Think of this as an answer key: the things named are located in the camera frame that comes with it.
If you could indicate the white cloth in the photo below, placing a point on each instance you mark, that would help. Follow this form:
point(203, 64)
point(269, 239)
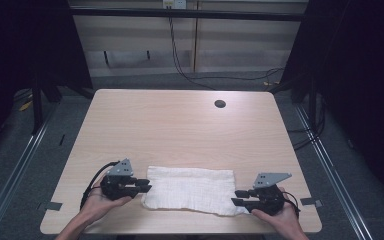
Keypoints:
point(190, 190)

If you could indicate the person's right hand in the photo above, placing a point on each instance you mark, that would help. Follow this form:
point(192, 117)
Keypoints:
point(281, 220)

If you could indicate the black horizontal metal bar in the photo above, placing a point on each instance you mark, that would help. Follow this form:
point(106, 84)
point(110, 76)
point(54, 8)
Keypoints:
point(186, 14)

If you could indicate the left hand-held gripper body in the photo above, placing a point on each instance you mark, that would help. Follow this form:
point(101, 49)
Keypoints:
point(118, 185)

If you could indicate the small black wall bracket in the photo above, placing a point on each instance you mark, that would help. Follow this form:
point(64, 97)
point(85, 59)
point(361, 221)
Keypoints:
point(106, 58)

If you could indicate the person's left hand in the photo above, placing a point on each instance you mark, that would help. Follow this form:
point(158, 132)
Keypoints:
point(96, 206)

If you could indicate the dark curtain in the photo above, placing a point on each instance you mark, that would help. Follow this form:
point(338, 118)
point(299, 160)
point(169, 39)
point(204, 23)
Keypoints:
point(356, 66)
point(20, 50)

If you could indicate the metal floor rail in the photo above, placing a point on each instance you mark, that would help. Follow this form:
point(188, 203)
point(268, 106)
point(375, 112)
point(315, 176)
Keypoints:
point(16, 160)
point(333, 176)

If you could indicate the grey tape piece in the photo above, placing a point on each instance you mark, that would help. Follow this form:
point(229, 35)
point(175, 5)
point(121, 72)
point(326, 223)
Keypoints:
point(311, 201)
point(51, 206)

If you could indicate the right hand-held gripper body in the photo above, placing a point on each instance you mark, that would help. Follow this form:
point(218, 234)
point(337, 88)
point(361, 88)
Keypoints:
point(267, 196)

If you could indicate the black metal stand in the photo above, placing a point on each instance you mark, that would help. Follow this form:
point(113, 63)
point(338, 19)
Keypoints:
point(37, 106)

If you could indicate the white wall socket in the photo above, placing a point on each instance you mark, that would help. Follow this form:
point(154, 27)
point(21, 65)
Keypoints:
point(174, 3)

